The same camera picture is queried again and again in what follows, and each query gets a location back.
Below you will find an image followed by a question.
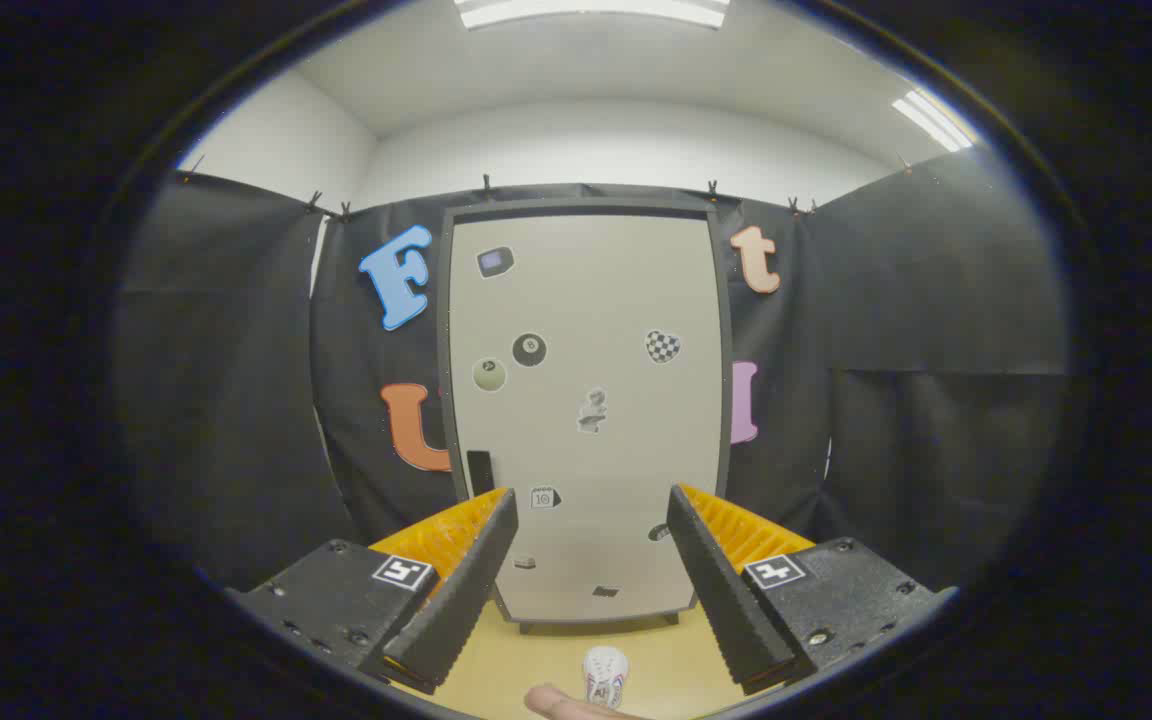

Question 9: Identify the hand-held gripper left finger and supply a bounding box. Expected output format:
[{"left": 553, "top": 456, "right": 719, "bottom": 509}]
[{"left": 226, "top": 487, "right": 519, "bottom": 696}]

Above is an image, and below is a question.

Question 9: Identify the black backdrop cloth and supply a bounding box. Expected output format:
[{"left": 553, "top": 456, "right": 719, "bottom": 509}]
[{"left": 116, "top": 150, "right": 1072, "bottom": 601}]

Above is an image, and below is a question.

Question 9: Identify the white canvas shoe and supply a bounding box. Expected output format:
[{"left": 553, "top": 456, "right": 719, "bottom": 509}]
[{"left": 582, "top": 646, "right": 630, "bottom": 709}]

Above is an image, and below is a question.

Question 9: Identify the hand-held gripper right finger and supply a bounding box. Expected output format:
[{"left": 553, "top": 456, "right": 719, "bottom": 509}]
[{"left": 666, "top": 484, "right": 959, "bottom": 696}]

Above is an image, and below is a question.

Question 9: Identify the grey shoe cabinet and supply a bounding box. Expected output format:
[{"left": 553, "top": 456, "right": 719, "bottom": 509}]
[{"left": 439, "top": 197, "right": 734, "bottom": 636}]

